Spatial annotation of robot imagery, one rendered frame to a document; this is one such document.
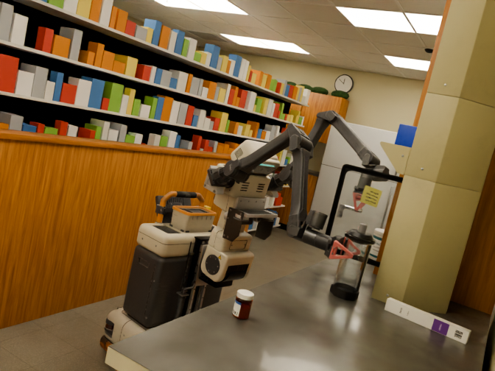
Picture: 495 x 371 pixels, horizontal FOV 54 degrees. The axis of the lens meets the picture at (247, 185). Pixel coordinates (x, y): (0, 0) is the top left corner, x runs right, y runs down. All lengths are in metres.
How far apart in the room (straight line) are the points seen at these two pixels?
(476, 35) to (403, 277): 0.87
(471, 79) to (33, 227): 2.39
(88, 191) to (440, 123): 2.21
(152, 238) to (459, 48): 1.70
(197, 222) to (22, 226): 0.99
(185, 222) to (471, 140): 1.51
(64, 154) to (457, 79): 2.17
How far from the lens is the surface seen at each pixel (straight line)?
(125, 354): 1.10
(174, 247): 2.59
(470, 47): 1.86
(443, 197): 1.84
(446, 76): 1.85
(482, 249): 2.18
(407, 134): 2.04
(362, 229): 1.75
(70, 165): 3.11
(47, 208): 3.09
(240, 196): 2.43
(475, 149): 1.89
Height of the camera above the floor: 1.46
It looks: 7 degrees down
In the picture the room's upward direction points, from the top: 13 degrees clockwise
